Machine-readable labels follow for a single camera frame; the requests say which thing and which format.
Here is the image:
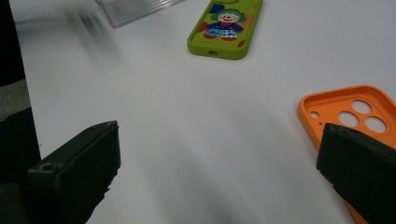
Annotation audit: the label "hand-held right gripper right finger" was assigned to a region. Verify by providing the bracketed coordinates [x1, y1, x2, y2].
[316, 122, 396, 224]

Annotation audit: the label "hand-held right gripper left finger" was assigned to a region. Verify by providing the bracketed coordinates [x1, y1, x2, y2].
[26, 119, 121, 224]

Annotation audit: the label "orange phone case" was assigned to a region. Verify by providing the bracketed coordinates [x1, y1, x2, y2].
[297, 84, 396, 224]

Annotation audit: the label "clear plastic rack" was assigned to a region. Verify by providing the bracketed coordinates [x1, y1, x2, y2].
[94, 0, 188, 29]

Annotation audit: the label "green cartoon phone case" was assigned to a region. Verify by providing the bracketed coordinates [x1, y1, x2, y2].
[187, 0, 264, 61]

